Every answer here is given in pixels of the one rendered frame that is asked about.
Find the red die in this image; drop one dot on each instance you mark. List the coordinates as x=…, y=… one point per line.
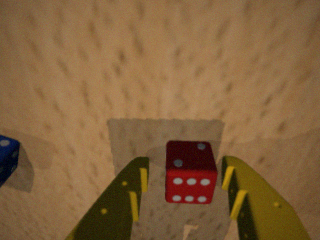
x=190, y=172

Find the blue die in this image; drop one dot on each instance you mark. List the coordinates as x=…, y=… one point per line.
x=9, y=153

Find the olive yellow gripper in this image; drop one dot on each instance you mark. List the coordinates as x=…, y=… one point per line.
x=261, y=212

